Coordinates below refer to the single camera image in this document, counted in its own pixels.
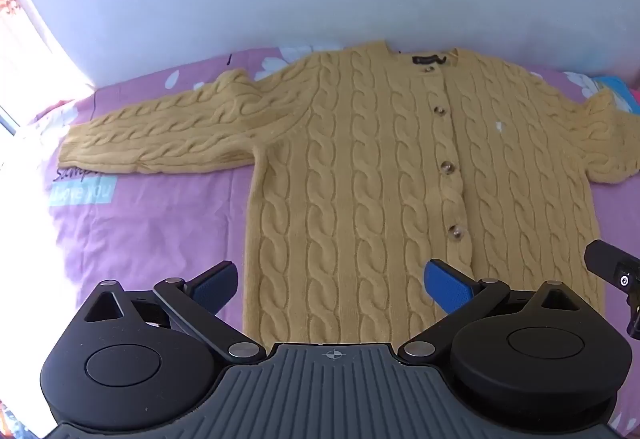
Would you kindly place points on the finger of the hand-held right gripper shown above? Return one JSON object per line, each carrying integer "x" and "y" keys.
{"x": 607, "y": 260}
{"x": 635, "y": 316}

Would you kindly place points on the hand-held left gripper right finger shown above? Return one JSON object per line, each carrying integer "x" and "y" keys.
{"x": 447, "y": 288}

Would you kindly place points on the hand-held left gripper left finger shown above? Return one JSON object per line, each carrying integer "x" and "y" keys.
{"x": 216, "y": 289}

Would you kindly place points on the purple printed bedsheet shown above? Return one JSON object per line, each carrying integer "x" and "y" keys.
{"x": 150, "y": 229}

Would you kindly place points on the colourful printed cloth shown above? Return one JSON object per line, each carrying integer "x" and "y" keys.
{"x": 622, "y": 91}

